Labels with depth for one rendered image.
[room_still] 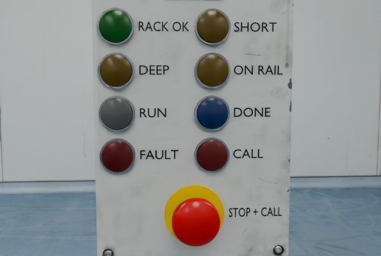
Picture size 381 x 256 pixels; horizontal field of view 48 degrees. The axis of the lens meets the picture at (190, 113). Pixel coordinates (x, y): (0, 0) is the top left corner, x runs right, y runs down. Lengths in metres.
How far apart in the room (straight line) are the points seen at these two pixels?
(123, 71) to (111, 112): 0.04
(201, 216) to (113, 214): 0.08
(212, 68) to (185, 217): 0.12
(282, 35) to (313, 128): 3.88
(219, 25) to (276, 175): 0.14
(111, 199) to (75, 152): 3.72
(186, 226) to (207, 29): 0.16
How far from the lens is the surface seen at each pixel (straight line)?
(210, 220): 0.35
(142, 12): 0.37
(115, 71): 0.36
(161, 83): 0.36
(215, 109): 0.36
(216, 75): 0.36
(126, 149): 0.36
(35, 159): 4.19
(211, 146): 0.36
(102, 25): 0.36
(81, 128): 4.05
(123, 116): 0.36
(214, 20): 0.36
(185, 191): 0.37
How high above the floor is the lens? 1.09
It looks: 5 degrees down
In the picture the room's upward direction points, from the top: straight up
